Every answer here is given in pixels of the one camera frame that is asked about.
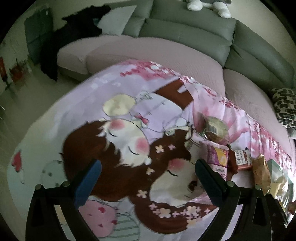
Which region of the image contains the brown milk biscuit packet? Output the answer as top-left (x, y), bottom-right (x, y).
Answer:
top-left (227, 145), bottom-right (252, 174)

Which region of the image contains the purple swiss roll packet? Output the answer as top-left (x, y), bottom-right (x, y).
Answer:
top-left (201, 141), bottom-right (229, 181)

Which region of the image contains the round cookies clear packet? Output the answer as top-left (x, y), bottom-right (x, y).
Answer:
top-left (201, 115), bottom-right (230, 146)

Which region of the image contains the orange swiss roll packet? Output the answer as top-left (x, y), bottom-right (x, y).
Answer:
top-left (252, 154), bottom-right (271, 195)

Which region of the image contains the teal white box tray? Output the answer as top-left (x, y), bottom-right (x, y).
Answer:
top-left (267, 159), bottom-right (294, 223)

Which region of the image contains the cartoon print cloth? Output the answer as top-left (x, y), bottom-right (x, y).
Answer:
top-left (8, 60), bottom-right (295, 240)

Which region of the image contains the grey cushion right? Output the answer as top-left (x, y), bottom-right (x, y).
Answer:
top-left (287, 128), bottom-right (296, 140)

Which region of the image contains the black white patterned cushion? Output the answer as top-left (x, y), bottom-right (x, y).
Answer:
top-left (270, 88), bottom-right (296, 129)

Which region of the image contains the pink sofa seat cover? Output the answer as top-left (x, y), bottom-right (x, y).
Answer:
top-left (57, 35), bottom-right (294, 154)

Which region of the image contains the grey sofa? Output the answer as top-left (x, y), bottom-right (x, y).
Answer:
top-left (109, 1), bottom-right (295, 90)

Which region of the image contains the dark clothing on sofa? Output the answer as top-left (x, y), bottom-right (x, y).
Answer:
top-left (24, 5), bottom-right (111, 81)

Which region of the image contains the light grey cushion left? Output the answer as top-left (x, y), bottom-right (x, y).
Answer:
top-left (95, 5), bottom-right (137, 36)

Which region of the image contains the grey white plush toy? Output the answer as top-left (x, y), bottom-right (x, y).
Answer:
top-left (184, 0), bottom-right (232, 19)

